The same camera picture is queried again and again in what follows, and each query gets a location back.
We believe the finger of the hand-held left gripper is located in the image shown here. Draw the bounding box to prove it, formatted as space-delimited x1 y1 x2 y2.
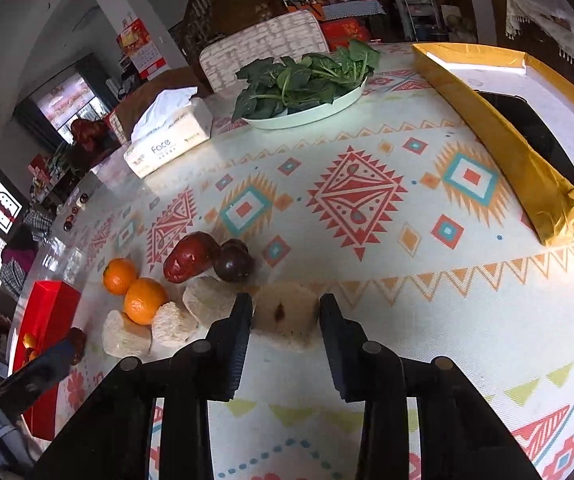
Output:
0 340 76 412

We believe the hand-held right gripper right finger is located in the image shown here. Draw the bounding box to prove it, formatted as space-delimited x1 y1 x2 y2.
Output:
318 293 543 480

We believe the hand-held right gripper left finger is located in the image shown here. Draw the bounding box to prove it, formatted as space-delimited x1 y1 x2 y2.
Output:
29 292 254 480

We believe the dark red sweet potato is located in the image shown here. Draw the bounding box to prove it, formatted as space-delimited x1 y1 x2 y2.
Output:
163 231 222 284
67 327 88 366

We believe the pale yam piece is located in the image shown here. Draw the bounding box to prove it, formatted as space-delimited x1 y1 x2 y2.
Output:
182 277 240 328
252 282 320 351
152 301 200 348
102 310 153 358

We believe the red cardboard tray box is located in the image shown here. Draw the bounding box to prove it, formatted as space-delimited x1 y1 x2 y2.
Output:
11 280 82 438

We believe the plaid shirt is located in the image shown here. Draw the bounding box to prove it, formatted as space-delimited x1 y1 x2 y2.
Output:
0 210 55 306

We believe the patterned tablecloth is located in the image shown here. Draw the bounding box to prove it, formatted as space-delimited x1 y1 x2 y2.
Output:
7 42 574 480

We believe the magenta jacket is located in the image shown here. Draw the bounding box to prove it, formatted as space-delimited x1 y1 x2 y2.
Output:
1 232 38 273

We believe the white tissue pack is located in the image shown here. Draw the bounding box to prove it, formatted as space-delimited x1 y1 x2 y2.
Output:
123 86 214 179

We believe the white oval plate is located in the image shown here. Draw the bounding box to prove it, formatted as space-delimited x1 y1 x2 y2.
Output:
241 72 369 131

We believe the plate of green vegetables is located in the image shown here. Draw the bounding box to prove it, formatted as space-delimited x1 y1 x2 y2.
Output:
231 39 382 121

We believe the golden cardboard box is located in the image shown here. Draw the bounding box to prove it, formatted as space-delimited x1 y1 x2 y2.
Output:
411 42 574 247

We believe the wooden staircase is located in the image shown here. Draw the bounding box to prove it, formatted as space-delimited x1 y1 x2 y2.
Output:
169 0 228 61

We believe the metal storage rack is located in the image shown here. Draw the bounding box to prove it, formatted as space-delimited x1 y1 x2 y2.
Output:
394 0 448 43

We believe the white lace cloth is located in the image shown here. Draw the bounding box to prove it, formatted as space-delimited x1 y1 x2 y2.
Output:
504 0 574 106

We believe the red wall calendar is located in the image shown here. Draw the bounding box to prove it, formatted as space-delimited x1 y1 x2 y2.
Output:
116 17 168 80

